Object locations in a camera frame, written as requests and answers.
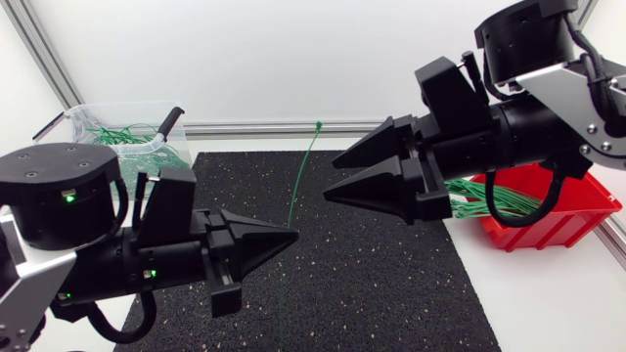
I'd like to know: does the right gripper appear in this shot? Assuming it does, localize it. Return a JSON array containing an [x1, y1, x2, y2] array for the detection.
[[322, 105, 513, 226]]

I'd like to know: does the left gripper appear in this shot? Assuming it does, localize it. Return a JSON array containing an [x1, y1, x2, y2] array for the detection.
[[127, 208, 300, 319]]

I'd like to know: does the green cable tie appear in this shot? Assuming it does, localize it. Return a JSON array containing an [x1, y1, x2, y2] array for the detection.
[[275, 120, 324, 352]]

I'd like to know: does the clear plastic bin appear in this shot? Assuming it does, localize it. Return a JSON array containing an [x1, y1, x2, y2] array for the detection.
[[32, 100, 195, 199]]

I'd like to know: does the red plastic box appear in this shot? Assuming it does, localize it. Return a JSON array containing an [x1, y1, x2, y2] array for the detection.
[[469, 163, 623, 253]]

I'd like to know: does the black speckled mat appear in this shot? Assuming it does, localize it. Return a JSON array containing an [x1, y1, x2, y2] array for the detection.
[[112, 150, 503, 352]]

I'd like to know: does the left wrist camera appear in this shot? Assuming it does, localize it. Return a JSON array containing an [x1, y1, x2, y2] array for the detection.
[[131, 165, 198, 248]]

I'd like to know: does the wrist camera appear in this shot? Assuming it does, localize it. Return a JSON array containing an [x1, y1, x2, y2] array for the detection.
[[131, 165, 198, 248], [414, 51, 493, 143]]

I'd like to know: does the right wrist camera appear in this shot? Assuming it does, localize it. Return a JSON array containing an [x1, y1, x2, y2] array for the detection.
[[414, 51, 493, 143]]

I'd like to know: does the bundle of green cable ties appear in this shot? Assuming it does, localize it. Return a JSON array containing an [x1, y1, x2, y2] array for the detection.
[[85, 122, 192, 190], [443, 178, 542, 220]]

